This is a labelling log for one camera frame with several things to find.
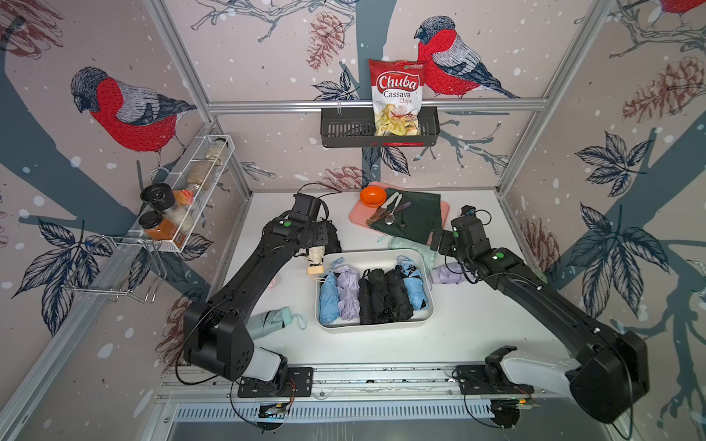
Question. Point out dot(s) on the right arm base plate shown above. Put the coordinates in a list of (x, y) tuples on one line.
[(483, 379)]

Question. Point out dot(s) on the light blue umbrella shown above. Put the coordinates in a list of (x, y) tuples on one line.
[(413, 282), (328, 310)]

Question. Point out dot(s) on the white wire spice rack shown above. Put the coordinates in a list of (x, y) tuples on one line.
[(193, 184)]

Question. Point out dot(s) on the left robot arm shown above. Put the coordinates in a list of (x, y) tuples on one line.
[(215, 335)]

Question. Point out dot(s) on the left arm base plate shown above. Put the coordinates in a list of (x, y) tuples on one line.
[(287, 382)]

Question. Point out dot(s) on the orange spice jar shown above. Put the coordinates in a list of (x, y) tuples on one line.
[(160, 228)]

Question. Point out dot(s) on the white storage box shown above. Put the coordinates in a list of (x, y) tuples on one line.
[(373, 259)]

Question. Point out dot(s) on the mint green umbrella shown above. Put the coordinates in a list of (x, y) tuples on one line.
[(266, 323), (426, 253)]

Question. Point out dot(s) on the black lid spice jar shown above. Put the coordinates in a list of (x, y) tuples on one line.
[(159, 196)]

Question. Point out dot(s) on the black wall basket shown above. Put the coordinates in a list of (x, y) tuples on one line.
[(354, 127)]

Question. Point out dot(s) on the black umbrella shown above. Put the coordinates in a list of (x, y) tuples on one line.
[(366, 308), (380, 297), (398, 303)]

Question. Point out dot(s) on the orange plastic bowl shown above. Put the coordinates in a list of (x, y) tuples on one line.
[(373, 196)]

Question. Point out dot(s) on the clear green glass jar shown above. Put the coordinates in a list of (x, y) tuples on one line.
[(541, 275)]

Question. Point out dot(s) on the beige umbrella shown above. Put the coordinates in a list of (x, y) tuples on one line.
[(315, 258)]

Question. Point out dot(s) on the dark small spoon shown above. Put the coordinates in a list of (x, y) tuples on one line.
[(402, 223)]

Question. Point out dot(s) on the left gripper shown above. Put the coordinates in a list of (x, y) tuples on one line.
[(324, 237)]

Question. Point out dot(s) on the dark green cloth napkin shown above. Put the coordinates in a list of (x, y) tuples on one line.
[(422, 218)]

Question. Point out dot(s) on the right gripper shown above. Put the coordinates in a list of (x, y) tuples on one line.
[(445, 238)]

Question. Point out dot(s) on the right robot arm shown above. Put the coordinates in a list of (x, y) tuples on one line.
[(604, 372)]

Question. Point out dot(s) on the gold handled knife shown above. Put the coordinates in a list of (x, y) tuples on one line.
[(381, 211)]

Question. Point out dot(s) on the Chuba cassava chips bag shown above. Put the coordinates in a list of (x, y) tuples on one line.
[(396, 96)]

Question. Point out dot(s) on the pink plastic tray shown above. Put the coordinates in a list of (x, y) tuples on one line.
[(361, 213)]

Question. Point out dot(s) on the lilac umbrella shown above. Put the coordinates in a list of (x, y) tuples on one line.
[(448, 274), (348, 284)]

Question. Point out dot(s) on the silver spoon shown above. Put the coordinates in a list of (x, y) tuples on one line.
[(390, 216)]

